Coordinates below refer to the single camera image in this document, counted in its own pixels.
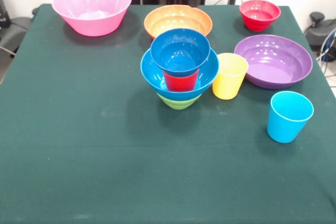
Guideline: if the large light blue bowl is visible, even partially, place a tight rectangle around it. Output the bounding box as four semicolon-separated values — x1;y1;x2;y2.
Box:
140;47;220;101

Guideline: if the small dark blue bowl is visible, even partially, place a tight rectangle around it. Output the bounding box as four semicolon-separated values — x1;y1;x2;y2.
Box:
149;28;212;78

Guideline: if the purple bowl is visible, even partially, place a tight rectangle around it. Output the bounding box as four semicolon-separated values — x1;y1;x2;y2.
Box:
234;34;313;90

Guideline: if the red cup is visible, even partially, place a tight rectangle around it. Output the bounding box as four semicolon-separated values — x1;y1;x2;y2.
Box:
162;68;200;92

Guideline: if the dark green tablecloth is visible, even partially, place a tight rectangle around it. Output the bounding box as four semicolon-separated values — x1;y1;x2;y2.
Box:
0;3;336;224

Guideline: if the orange bowl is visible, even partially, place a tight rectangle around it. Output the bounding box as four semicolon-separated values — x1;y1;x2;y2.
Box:
143;4;213;40

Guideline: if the light blue cup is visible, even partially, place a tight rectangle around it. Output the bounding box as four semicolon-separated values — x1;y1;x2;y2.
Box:
267;91;314;144

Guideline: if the small crimson bowl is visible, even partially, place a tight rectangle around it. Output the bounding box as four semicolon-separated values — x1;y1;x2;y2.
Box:
239;0;281;32

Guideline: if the large pink bowl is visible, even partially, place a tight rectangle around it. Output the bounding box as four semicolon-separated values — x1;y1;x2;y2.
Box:
51;0;133;37

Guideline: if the yellow cup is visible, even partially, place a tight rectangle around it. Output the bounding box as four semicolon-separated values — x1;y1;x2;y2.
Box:
212;52;249;100

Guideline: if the green bowl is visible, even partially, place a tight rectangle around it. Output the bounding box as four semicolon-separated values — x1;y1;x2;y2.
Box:
155;91;203;110

